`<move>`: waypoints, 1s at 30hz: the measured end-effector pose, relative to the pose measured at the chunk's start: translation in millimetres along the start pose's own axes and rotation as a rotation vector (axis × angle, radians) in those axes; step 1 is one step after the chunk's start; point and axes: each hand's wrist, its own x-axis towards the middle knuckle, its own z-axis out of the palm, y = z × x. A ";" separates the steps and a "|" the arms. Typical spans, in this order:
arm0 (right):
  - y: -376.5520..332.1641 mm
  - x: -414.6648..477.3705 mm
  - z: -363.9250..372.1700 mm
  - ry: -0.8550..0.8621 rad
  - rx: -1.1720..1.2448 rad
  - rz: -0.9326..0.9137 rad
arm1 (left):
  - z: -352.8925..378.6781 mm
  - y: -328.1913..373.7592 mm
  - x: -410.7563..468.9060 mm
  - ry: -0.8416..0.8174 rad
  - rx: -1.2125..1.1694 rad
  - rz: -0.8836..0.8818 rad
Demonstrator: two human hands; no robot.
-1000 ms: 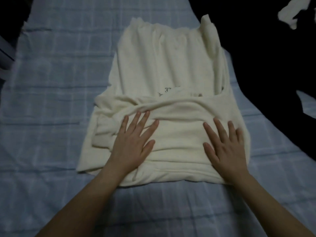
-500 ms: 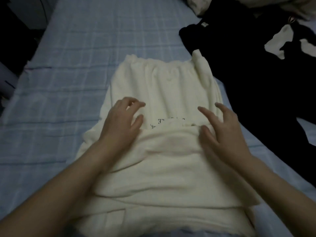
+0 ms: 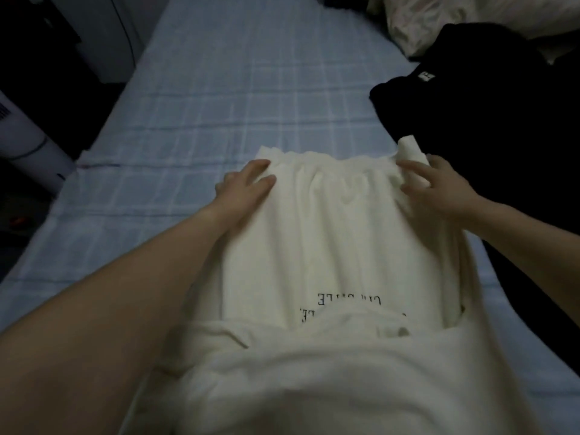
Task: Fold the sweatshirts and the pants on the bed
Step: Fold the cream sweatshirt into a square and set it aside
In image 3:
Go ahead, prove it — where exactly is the person's left hand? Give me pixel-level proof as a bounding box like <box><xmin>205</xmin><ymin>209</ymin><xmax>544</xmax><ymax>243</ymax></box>
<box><xmin>213</xmin><ymin>159</ymin><xmax>277</xmax><ymax>228</ymax></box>

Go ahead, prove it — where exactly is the person's right hand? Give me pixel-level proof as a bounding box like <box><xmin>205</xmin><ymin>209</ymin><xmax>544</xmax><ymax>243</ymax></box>
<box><xmin>397</xmin><ymin>154</ymin><xmax>479</xmax><ymax>223</ymax></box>

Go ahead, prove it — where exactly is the white hooded sweatshirt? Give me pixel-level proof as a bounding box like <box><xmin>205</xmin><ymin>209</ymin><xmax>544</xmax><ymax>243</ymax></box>
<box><xmin>131</xmin><ymin>136</ymin><xmax>546</xmax><ymax>435</ymax></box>

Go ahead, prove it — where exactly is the person's left forearm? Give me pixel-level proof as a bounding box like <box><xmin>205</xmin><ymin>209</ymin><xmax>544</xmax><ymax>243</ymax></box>
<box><xmin>0</xmin><ymin>206</ymin><xmax>243</xmax><ymax>435</ymax></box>

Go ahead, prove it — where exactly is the person's right forearm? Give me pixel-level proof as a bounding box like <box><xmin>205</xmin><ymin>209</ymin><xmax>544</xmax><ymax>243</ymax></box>
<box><xmin>462</xmin><ymin>189</ymin><xmax>580</xmax><ymax>297</ymax></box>

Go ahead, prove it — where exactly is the blue plaid bed sheet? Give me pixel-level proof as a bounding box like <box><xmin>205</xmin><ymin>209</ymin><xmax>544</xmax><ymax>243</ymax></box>
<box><xmin>0</xmin><ymin>0</ymin><xmax>580</xmax><ymax>435</ymax></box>

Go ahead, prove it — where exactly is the black garment with white label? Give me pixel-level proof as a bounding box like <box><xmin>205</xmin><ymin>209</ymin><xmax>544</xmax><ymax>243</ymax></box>
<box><xmin>369</xmin><ymin>22</ymin><xmax>580</xmax><ymax>333</ymax></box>

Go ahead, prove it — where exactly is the beige pillow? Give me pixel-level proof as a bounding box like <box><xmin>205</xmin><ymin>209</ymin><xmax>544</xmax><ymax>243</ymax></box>
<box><xmin>365</xmin><ymin>0</ymin><xmax>580</xmax><ymax>65</ymax></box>

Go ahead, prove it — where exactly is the white cabinet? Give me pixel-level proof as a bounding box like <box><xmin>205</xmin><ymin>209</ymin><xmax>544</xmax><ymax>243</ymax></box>
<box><xmin>68</xmin><ymin>0</ymin><xmax>158</xmax><ymax>83</ymax></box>

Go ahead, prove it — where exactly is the white cylindrical appliance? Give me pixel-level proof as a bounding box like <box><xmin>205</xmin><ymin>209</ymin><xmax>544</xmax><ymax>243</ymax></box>
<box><xmin>0</xmin><ymin>95</ymin><xmax>77</xmax><ymax>182</ymax></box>

